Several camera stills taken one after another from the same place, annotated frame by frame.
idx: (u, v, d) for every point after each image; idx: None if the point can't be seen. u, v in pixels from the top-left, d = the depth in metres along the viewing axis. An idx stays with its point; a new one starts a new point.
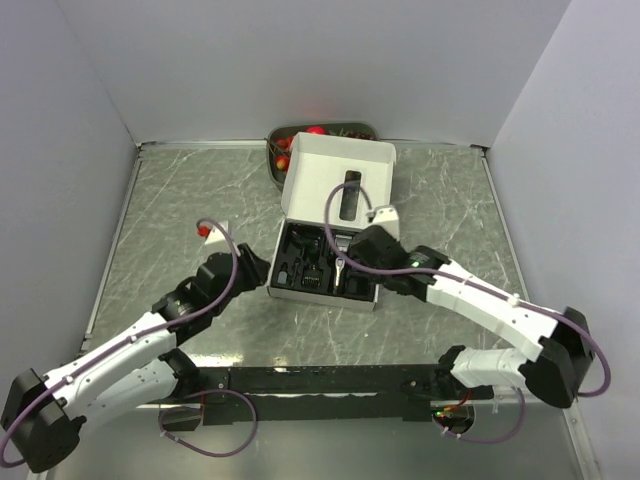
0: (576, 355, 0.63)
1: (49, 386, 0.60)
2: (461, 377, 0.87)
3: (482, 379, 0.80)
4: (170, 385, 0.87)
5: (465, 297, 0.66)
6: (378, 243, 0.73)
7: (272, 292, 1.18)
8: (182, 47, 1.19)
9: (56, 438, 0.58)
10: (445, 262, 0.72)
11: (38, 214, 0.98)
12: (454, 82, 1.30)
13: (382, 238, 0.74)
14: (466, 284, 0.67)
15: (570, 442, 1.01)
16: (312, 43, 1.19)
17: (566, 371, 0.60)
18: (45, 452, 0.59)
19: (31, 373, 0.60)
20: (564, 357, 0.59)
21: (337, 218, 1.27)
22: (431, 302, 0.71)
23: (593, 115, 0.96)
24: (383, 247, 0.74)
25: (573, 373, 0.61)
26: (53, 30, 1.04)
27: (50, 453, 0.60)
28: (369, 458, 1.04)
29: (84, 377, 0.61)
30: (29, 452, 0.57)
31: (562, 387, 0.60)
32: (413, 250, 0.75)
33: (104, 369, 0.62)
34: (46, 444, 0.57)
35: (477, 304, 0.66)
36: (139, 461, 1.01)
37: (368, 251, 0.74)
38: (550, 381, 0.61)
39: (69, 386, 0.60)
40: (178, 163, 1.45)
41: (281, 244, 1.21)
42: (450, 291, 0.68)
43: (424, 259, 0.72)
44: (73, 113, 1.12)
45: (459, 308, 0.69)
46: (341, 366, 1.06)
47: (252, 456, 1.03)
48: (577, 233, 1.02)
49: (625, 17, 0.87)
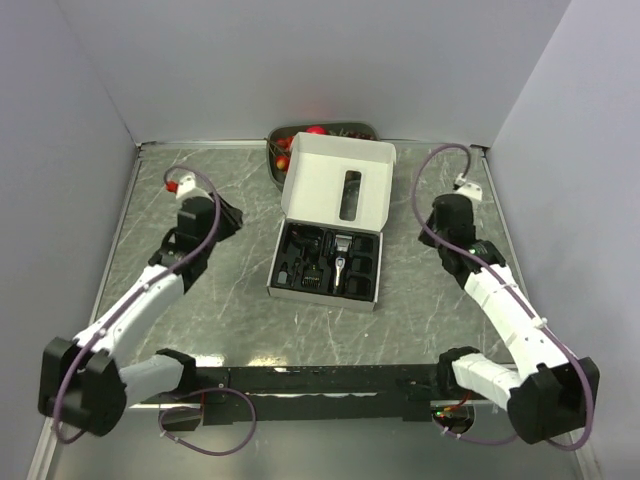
0: (567, 407, 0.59)
1: (84, 346, 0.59)
2: (458, 375, 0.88)
3: (473, 384, 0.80)
4: (178, 374, 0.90)
5: (495, 298, 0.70)
6: (456, 218, 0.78)
7: (272, 292, 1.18)
8: (182, 47, 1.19)
9: (111, 388, 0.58)
10: (500, 263, 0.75)
11: (38, 215, 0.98)
12: (455, 82, 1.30)
13: (464, 216, 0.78)
14: (505, 289, 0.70)
15: (570, 443, 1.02)
16: (312, 43, 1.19)
17: (547, 405, 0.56)
18: (104, 407, 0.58)
19: (58, 341, 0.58)
20: (553, 393, 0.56)
21: (337, 218, 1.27)
22: (468, 289, 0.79)
23: (593, 115, 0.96)
24: (455, 222, 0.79)
25: (557, 417, 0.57)
26: (52, 31, 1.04)
27: (106, 412, 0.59)
28: (369, 458, 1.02)
29: (115, 328, 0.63)
30: (87, 410, 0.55)
31: (539, 421, 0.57)
32: (481, 241, 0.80)
33: (129, 321, 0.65)
34: (104, 395, 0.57)
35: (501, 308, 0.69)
36: (139, 462, 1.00)
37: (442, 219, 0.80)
38: (527, 409, 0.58)
39: (106, 338, 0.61)
40: (178, 163, 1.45)
41: (282, 244, 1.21)
42: (486, 286, 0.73)
43: (483, 251, 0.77)
44: (73, 113, 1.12)
45: (488, 306, 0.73)
46: (342, 367, 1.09)
47: (251, 456, 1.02)
48: (577, 233, 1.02)
49: (625, 18, 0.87)
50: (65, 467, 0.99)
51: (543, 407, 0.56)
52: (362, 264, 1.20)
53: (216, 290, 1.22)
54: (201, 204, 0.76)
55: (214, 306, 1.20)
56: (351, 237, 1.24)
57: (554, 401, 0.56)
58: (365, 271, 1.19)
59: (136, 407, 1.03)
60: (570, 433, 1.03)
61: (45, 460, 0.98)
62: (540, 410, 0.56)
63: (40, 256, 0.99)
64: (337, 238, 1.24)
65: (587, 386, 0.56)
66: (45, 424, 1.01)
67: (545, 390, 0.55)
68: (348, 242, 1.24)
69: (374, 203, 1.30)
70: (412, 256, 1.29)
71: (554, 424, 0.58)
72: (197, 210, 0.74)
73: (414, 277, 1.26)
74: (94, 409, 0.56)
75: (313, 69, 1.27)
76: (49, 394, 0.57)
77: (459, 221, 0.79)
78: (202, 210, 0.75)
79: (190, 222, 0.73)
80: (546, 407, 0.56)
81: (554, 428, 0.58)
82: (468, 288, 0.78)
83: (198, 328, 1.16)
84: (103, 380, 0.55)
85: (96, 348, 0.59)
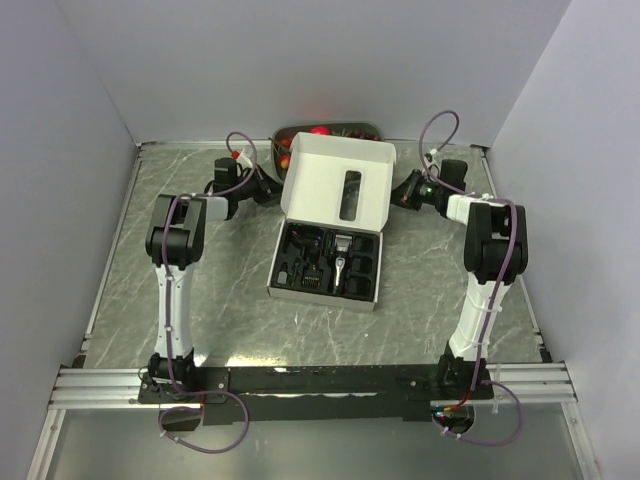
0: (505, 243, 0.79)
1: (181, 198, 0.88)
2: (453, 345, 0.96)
3: (460, 326, 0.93)
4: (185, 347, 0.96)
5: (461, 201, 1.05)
6: (452, 173, 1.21)
7: (272, 292, 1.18)
8: (181, 47, 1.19)
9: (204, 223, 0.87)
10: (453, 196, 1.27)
11: (38, 215, 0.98)
12: (455, 82, 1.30)
13: (458, 174, 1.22)
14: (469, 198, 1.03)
15: (570, 442, 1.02)
16: (313, 44, 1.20)
17: (479, 224, 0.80)
18: (199, 233, 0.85)
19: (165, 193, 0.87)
20: (482, 210, 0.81)
21: (337, 218, 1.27)
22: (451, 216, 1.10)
23: (593, 114, 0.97)
24: (451, 178, 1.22)
25: (489, 238, 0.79)
26: (52, 31, 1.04)
27: (198, 239, 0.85)
28: (370, 459, 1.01)
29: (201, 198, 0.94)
30: (191, 234, 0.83)
31: (474, 231, 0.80)
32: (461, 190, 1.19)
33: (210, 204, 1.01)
34: (201, 222, 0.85)
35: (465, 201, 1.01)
36: (138, 462, 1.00)
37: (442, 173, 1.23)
38: (469, 228, 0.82)
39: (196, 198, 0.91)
40: (178, 162, 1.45)
41: (281, 244, 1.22)
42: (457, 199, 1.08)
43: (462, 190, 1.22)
44: (72, 111, 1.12)
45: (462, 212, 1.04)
46: (342, 367, 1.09)
47: (252, 456, 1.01)
48: (576, 230, 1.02)
49: (625, 19, 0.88)
50: (63, 468, 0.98)
51: (477, 220, 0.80)
52: (362, 264, 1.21)
53: (216, 290, 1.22)
54: (229, 161, 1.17)
55: (214, 306, 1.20)
56: (351, 237, 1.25)
57: (485, 222, 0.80)
58: (365, 271, 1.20)
59: (136, 407, 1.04)
60: (571, 432, 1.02)
61: (44, 461, 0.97)
62: (475, 225, 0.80)
63: (41, 256, 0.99)
64: (337, 238, 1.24)
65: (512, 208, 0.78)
66: (45, 424, 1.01)
67: (475, 209, 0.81)
68: (348, 241, 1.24)
69: (374, 203, 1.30)
70: (412, 256, 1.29)
71: (489, 247, 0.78)
72: (228, 165, 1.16)
73: (414, 277, 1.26)
74: (194, 236, 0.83)
75: (314, 69, 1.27)
76: (156, 226, 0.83)
77: (454, 177, 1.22)
78: (230, 165, 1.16)
79: (224, 173, 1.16)
80: (479, 226, 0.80)
81: (490, 252, 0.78)
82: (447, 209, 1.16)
83: (198, 327, 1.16)
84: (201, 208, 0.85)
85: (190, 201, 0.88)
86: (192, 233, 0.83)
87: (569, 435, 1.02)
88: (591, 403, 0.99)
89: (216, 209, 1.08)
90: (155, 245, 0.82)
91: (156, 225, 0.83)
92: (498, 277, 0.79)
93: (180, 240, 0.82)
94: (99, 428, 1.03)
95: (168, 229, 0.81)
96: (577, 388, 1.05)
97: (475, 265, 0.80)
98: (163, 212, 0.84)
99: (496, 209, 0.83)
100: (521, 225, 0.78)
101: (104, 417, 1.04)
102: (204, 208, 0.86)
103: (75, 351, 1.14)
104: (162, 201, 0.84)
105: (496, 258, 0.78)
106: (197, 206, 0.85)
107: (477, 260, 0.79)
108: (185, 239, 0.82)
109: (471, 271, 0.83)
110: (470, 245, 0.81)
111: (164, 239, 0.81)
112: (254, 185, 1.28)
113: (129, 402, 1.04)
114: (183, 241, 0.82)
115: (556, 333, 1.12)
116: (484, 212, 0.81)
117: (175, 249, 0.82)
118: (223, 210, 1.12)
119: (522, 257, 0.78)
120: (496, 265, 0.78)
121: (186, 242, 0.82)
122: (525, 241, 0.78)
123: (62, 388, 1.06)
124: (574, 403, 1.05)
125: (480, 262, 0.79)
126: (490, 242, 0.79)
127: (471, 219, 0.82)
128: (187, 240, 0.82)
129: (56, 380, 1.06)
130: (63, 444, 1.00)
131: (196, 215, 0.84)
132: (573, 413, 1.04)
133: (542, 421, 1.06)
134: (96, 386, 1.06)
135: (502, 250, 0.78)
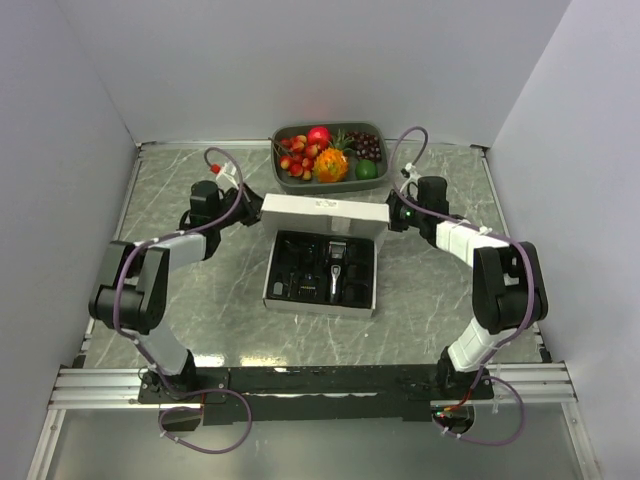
0: (522, 291, 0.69)
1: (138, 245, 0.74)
2: (453, 358, 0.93)
3: (468, 359, 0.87)
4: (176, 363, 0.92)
5: (454, 231, 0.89)
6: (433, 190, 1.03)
7: (268, 303, 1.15)
8: (181, 48, 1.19)
9: (165, 278, 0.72)
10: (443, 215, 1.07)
11: (38, 214, 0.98)
12: (455, 82, 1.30)
13: (439, 192, 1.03)
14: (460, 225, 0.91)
15: (571, 442, 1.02)
16: (313, 44, 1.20)
17: (490, 273, 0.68)
18: (156, 293, 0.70)
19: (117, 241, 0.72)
20: (492, 259, 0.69)
21: (327, 229, 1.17)
22: (442, 247, 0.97)
23: (593, 114, 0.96)
24: (432, 197, 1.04)
25: (506, 290, 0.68)
26: (53, 33, 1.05)
27: (157, 298, 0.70)
28: (370, 459, 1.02)
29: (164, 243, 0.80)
30: (146, 294, 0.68)
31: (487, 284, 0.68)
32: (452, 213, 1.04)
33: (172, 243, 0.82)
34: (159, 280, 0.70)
35: (458, 233, 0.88)
36: (139, 461, 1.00)
37: (421, 195, 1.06)
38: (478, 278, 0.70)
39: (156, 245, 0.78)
40: (178, 163, 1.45)
41: (275, 253, 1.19)
42: (447, 227, 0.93)
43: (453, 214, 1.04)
44: (73, 113, 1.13)
45: (452, 243, 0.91)
46: (342, 367, 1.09)
47: (252, 456, 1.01)
48: (577, 232, 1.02)
49: (624, 21, 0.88)
50: (63, 469, 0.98)
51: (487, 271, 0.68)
52: (358, 271, 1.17)
53: (216, 290, 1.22)
54: (208, 188, 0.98)
55: (214, 306, 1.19)
56: (344, 244, 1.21)
57: (496, 270, 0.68)
58: (361, 277, 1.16)
59: (136, 407, 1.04)
60: (570, 432, 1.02)
61: (44, 460, 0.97)
62: (488, 277, 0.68)
63: (41, 256, 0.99)
64: (330, 245, 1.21)
65: (525, 255, 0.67)
66: (45, 424, 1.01)
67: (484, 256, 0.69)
68: (341, 249, 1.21)
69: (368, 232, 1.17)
70: (412, 256, 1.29)
71: (505, 298, 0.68)
72: (206, 193, 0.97)
73: (414, 278, 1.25)
74: (150, 297, 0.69)
75: (313, 68, 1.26)
76: (106, 284, 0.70)
77: (434, 196, 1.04)
78: (208, 193, 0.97)
79: (201, 202, 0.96)
80: (490, 276, 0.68)
81: (508, 305, 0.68)
82: (437, 239, 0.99)
83: (198, 327, 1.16)
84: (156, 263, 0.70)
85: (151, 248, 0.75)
86: (147, 293, 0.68)
87: (569, 436, 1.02)
88: (592, 402, 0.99)
89: (192, 252, 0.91)
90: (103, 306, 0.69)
91: (105, 282, 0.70)
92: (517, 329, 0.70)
93: (134, 300, 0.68)
94: (99, 428, 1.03)
95: (118, 289, 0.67)
96: (577, 388, 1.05)
97: (490, 319, 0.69)
98: (114, 266, 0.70)
99: (501, 247, 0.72)
100: (537, 269, 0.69)
101: (104, 417, 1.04)
102: (164, 261, 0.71)
103: (75, 351, 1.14)
104: (114, 250, 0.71)
105: (515, 310, 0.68)
106: (156, 256, 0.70)
107: (494, 315, 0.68)
108: (139, 299, 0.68)
109: (483, 323, 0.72)
110: (482, 297, 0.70)
111: (114, 299, 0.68)
112: (241, 209, 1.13)
113: (129, 402, 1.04)
114: (136, 302, 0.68)
115: (557, 333, 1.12)
116: (495, 258, 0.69)
117: (128, 312, 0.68)
118: (201, 252, 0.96)
119: (542, 303, 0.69)
120: (515, 318, 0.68)
121: (139, 304, 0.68)
122: (542, 285, 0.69)
123: (61, 388, 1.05)
124: (574, 403, 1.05)
125: (499, 317, 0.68)
126: (505, 292, 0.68)
127: (479, 268, 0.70)
128: (140, 302, 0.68)
129: (56, 380, 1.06)
130: (64, 443, 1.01)
131: (151, 272, 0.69)
132: (572, 412, 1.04)
133: (542, 421, 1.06)
134: (96, 386, 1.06)
135: (521, 300, 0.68)
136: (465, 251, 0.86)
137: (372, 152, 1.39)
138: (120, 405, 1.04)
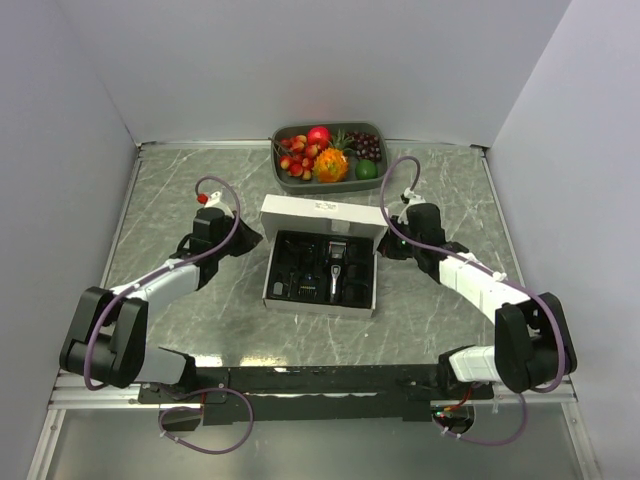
0: (551, 349, 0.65)
1: (117, 294, 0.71)
2: (455, 370, 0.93)
3: (473, 374, 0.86)
4: (176, 372, 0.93)
5: (461, 272, 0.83)
6: (427, 221, 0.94)
7: (269, 303, 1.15)
8: (180, 47, 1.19)
9: (143, 331, 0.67)
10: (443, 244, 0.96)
11: (38, 214, 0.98)
12: (454, 82, 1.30)
13: (433, 220, 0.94)
14: (468, 264, 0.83)
15: (571, 442, 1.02)
16: (312, 45, 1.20)
17: (517, 334, 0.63)
18: (132, 349, 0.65)
19: (93, 288, 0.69)
20: (519, 322, 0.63)
21: (328, 228, 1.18)
22: (446, 284, 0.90)
23: (595, 115, 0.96)
24: (427, 226, 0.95)
25: (535, 353, 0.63)
26: (52, 33, 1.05)
27: (133, 354, 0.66)
28: (369, 459, 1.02)
29: (147, 287, 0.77)
30: (119, 353, 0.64)
31: (515, 351, 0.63)
32: (448, 243, 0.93)
33: (155, 286, 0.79)
34: (135, 335, 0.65)
35: (470, 279, 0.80)
36: (139, 460, 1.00)
37: (415, 224, 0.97)
38: (503, 342, 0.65)
39: (137, 290, 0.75)
40: (178, 163, 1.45)
41: (275, 253, 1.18)
42: (453, 266, 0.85)
43: (448, 246, 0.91)
44: (73, 113, 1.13)
45: (459, 284, 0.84)
46: (342, 367, 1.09)
47: (251, 456, 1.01)
48: (578, 232, 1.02)
49: (625, 21, 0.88)
50: (63, 469, 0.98)
51: (515, 335, 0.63)
52: (358, 271, 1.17)
53: (216, 290, 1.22)
54: (213, 213, 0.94)
55: (214, 306, 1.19)
56: (345, 243, 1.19)
57: (523, 330, 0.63)
58: (361, 277, 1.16)
59: (136, 407, 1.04)
60: (570, 432, 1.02)
61: (44, 460, 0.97)
62: (516, 342, 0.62)
63: (41, 255, 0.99)
64: (330, 245, 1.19)
65: (552, 316, 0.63)
66: (45, 424, 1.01)
67: (511, 321, 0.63)
68: (341, 249, 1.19)
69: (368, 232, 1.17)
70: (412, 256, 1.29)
71: (534, 360, 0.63)
72: (210, 218, 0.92)
73: (414, 277, 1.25)
74: (124, 355, 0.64)
75: (313, 68, 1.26)
76: (78, 338, 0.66)
77: (431, 226, 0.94)
78: (212, 217, 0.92)
79: (204, 226, 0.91)
80: (518, 342, 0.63)
81: (538, 366, 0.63)
82: (439, 275, 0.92)
83: (198, 327, 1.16)
84: (130, 319, 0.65)
85: (130, 297, 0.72)
86: (120, 353, 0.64)
87: (569, 436, 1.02)
88: (592, 402, 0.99)
89: (180, 286, 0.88)
90: (74, 359, 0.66)
91: (77, 336, 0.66)
92: (544, 388, 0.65)
93: (106, 358, 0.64)
94: (99, 428, 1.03)
95: (91, 343, 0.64)
96: (577, 388, 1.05)
97: (517, 382, 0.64)
98: (88, 318, 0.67)
99: (522, 302, 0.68)
100: (564, 324, 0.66)
101: (104, 417, 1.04)
102: (141, 315, 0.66)
103: None
104: (90, 302, 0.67)
105: (546, 370, 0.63)
106: (133, 309, 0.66)
107: (525, 380, 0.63)
108: (112, 357, 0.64)
109: (507, 383, 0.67)
110: (508, 361, 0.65)
111: (86, 353, 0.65)
112: (237, 237, 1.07)
113: (129, 402, 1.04)
114: (109, 358, 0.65)
115: None
116: (523, 320, 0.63)
117: (100, 369, 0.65)
118: (193, 283, 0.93)
119: (571, 358, 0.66)
120: (543, 378, 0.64)
121: (111, 362, 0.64)
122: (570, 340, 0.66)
123: (62, 388, 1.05)
124: (574, 403, 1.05)
125: (530, 381, 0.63)
126: (534, 354, 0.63)
127: (505, 333, 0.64)
128: (113, 361, 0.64)
129: (56, 380, 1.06)
130: (64, 443, 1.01)
131: (128, 326, 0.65)
132: (572, 412, 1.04)
133: (542, 420, 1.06)
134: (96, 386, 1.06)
135: (550, 358, 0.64)
136: (477, 298, 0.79)
137: (372, 152, 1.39)
138: (120, 405, 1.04)
